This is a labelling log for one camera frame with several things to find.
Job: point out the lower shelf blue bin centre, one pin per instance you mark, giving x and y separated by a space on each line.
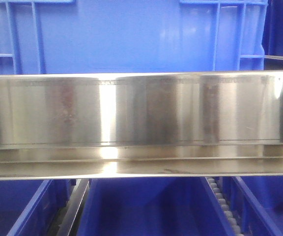
153 206

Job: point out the lower shelf blue bin left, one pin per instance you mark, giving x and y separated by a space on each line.
28 207

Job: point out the large blue crate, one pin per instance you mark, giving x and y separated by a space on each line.
117 36

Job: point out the steel shelf front rail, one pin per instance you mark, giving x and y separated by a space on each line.
141 125

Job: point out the shelf blue bin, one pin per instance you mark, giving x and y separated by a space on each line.
256 203
153 206
28 207

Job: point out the lower steel divider rail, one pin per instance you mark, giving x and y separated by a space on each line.
67 220

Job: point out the lower roller track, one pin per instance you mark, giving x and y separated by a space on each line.
224 206

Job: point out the lower shelf blue bin right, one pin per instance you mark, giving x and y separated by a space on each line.
256 203

